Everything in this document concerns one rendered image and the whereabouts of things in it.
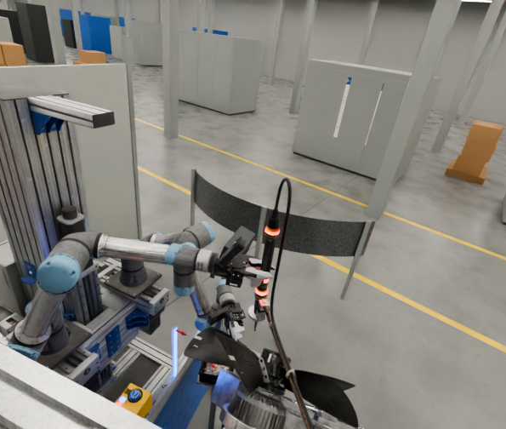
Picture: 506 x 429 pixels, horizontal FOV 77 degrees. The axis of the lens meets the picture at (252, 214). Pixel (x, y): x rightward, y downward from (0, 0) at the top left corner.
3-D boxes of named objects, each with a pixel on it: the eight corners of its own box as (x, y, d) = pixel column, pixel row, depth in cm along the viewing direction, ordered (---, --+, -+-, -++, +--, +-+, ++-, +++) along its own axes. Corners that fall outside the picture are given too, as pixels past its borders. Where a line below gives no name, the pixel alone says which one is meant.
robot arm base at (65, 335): (24, 346, 136) (18, 329, 132) (56, 322, 149) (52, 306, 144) (48, 361, 132) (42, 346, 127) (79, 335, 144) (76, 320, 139)
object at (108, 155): (48, 334, 259) (-42, 23, 152) (44, 332, 261) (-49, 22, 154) (144, 255, 360) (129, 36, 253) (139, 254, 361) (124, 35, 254)
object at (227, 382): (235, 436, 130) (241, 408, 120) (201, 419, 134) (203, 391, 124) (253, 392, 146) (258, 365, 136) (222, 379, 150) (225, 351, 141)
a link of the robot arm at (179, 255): (173, 257, 114) (173, 237, 110) (202, 263, 113) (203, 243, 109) (163, 270, 107) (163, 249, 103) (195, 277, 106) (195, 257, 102)
